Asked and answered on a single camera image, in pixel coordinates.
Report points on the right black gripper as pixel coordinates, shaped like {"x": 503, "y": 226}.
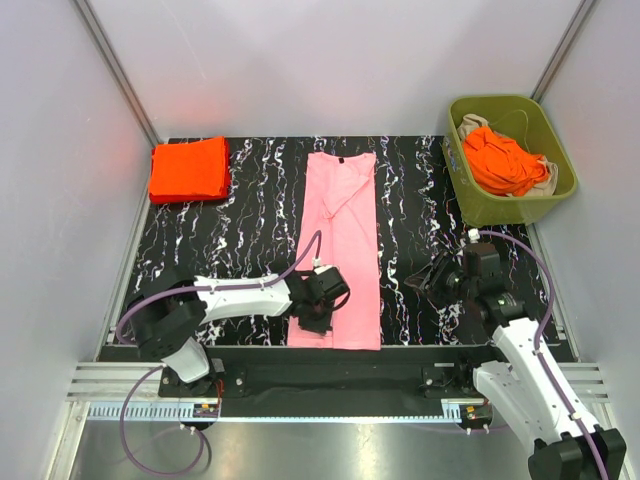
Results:
{"x": 430, "y": 277}

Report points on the small circuit board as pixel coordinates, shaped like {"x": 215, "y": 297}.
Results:
{"x": 474, "y": 412}
{"x": 206, "y": 410}

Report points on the right small circuit board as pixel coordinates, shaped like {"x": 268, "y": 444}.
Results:
{"x": 474, "y": 412}

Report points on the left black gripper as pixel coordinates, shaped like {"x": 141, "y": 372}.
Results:
{"x": 318, "y": 327}

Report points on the pink t shirt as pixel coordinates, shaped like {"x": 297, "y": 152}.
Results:
{"x": 340, "y": 201}

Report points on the folded orange t shirt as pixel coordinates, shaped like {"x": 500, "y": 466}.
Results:
{"x": 192, "y": 171}

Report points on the black marbled table mat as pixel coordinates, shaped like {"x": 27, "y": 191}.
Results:
{"x": 256, "y": 231}

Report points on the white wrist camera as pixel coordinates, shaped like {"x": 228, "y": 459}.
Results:
{"x": 473, "y": 235}
{"x": 323, "y": 270}

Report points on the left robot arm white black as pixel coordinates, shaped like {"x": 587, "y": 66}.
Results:
{"x": 165, "y": 314}

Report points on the left small circuit board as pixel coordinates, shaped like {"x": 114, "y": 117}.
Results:
{"x": 206, "y": 410}

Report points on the orange t shirt in bin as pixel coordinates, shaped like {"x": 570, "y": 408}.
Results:
{"x": 500, "y": 166}

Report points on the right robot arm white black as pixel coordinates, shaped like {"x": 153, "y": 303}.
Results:
{"x": 525, "y": 383}

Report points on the aluminium rail frame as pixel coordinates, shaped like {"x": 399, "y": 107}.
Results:
{"x": 110, "y": 393}

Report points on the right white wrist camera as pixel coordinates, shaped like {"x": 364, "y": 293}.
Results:
{"x": 473, "y": 235}

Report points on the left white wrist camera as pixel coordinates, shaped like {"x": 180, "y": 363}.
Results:
{"x": 323, "y": 270}

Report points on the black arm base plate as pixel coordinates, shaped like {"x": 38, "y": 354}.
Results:
{"x": 422, "y": 372}

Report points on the olive green plastic bin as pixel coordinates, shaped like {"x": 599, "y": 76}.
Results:
{"x": 525, "y": 121}

